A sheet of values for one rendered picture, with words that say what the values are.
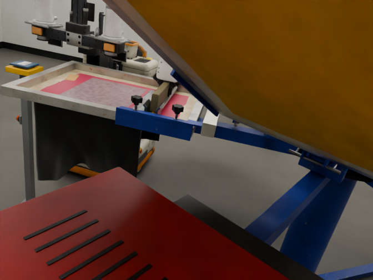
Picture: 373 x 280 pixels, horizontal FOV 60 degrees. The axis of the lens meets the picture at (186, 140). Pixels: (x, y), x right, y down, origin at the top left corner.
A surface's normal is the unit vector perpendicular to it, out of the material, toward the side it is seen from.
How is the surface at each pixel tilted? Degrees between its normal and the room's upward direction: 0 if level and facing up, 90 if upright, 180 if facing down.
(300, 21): 148
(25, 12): 90
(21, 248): 0
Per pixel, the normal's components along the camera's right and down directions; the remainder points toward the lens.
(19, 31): -0.17, 0.39
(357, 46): -0.47, 0.88
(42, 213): 0.17, -0.89
